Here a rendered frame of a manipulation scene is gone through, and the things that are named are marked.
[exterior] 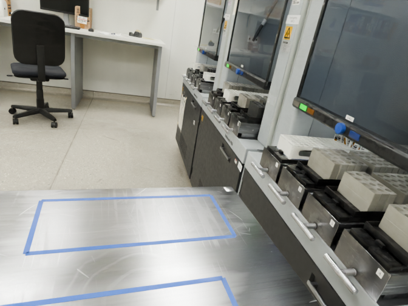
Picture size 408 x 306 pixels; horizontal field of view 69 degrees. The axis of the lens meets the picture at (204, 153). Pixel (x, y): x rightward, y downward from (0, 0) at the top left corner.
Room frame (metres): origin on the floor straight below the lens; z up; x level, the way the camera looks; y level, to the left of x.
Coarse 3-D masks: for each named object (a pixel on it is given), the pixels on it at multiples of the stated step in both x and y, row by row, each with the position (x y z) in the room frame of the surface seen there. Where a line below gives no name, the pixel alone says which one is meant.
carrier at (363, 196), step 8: (344, 176) 0.72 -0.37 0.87; (352, 176) 0.70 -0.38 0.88; (344, 184) 0.71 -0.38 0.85; (352, 184) 0.68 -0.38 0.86; (360, 184) 0.66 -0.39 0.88; (368, 184) 0.66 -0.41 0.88; (344, 192) 0.70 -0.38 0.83; (352, 192) 0.67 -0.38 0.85; (360, 192) 0.65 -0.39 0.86; (368, 192) 0.63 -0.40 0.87; (376, 192) 0.62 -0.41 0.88; (352, 200) 0.67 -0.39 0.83; (360, 200) 0.64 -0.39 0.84; (368, 200) 0.62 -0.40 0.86; (376, 200) 0.62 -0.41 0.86; (360, 208) 0.64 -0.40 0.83; (368, 208) 0.62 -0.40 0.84
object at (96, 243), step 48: (0, 192) 0.46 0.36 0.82; (48, 192) 0.49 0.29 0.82; (96, 192) 0.51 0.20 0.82; (144, 192) 0.55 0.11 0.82; (192, 192) 0.58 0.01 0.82; (0, 240) 0.34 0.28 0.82; (48, 240) 0.36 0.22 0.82; (96, 240) 0.38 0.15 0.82; (144, 240) 0.40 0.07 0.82; (192, 240) 0.42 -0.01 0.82; (240, 240) 0.44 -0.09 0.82; (0, 288) 0.26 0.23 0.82; (48, 288) 0.28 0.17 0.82; (96, 288) 0.29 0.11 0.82; (144, 288) 0.30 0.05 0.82; (192, 288) 0.32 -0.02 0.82; (240, 288) 0.33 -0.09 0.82; (288, 288) 0.35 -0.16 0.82
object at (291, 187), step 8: (288, 168) 0.84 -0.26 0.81; (296, 168) 0.83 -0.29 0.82; (280, 176) 0.85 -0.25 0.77; (288, 176) 0.82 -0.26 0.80; (296, 176) 0.79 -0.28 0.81; (304, 176) 0.79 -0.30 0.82; (280, 184) 0.84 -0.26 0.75; (288, 184) 0.80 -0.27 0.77; (296, 184) 0.77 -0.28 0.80; (304, 184) 0.75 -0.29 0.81; (312, 184) 0.75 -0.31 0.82; (320, 184) 0.75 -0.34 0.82; (280, 192) 0.78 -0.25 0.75; (288, 192) 0.79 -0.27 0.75; (296, 192) 0.76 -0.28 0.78; (304, 192) 0.73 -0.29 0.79; (280, 200) 0.74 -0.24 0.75; (296, 200) 0.75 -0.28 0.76; (304, 200) 0.73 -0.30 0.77
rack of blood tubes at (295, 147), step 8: (280, 136) 0.99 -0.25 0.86; (288, 136) 0.99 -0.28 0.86; (296, 136) 1.01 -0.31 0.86; (304, 136) 1.03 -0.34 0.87; (280, 144) 0.97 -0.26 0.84; (288, 144) 0.93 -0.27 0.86; (296, 144) 0.93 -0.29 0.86; (304, 144) 0.94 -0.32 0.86; (312, 144) 0.94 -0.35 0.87; (320, 144) 0.96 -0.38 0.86; (328, 144) 0.98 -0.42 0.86; (336, 144) 0.99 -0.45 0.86; (344, 144) 1.01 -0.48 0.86; (288, 152) 0.92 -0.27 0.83; (296, 152) 0.91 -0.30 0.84; (304, 152) 1.02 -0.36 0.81
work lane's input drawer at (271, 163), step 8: (264, 152) 0.99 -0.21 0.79; (272, 152) 0.95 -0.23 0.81; (280, 152) 0.94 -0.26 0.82; (264, 160) 0.98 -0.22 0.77; (272, 160) 0.93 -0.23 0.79; (280, 160) 0.89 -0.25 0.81; (288, 160) 0.90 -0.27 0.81; (296, 160) 0.90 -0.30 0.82; (304, 160) 0.91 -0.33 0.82; (256, 168) 0.93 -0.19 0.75; (264, 168) 0.94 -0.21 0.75; (272, 168) 0.91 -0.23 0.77; (280, 168) 0.88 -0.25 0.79; (264, 176) 0.88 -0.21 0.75; (272, 176) 0.90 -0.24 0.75
